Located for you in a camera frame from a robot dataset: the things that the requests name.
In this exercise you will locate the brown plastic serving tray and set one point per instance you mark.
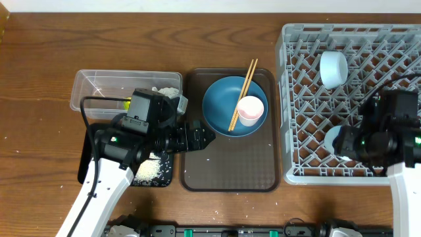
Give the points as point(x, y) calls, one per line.
point(242, 164)

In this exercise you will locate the black tray bin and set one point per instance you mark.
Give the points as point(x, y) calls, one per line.
point(118, 153)

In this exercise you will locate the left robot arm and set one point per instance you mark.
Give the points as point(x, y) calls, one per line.
point(150, 113)

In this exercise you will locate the dark blue plate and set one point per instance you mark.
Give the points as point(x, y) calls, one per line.
point(219, 103)

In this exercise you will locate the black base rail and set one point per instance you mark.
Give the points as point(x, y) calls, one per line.
point(295, 227)

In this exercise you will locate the grey dishwasher rack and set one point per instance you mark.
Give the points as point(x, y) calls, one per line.
point(376, 54)

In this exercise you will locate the light blue cup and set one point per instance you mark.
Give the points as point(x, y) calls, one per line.
point(338, 141)

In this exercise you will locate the light blue bowl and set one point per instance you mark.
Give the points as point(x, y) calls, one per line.
point(333, 69)

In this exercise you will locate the wooden chopstick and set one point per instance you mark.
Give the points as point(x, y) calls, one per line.
point(246, 88)
point(240, 96)

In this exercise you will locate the pink cup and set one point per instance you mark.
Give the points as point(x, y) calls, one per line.
point(250, 109)

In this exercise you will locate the green yellow snack wrapper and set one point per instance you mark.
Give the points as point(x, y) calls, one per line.
point(126, 105)

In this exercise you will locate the white paper napkin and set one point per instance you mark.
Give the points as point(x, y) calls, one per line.
point(169, 92)

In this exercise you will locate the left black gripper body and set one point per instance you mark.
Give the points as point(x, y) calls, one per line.
point(178, 140)

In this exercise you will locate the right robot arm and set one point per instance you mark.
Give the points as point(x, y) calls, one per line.
point(388, 137)

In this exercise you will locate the clear plastic bin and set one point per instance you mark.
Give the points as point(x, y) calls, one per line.
point(117, 84)

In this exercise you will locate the spilled white rice pile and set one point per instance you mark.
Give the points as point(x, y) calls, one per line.
point(155, 172)

